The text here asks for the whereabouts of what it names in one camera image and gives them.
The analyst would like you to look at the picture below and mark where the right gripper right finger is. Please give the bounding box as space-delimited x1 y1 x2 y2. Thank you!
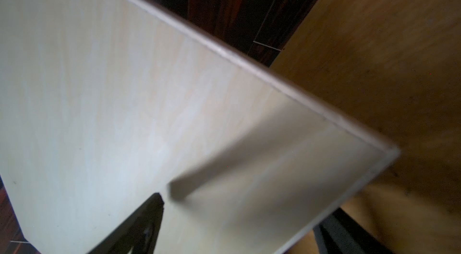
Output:
313 208 393 254

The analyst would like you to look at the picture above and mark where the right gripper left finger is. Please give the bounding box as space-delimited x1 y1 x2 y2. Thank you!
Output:
90 193 164 254

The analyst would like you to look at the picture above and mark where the white canvas board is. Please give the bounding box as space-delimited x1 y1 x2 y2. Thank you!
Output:
1 0 400 254

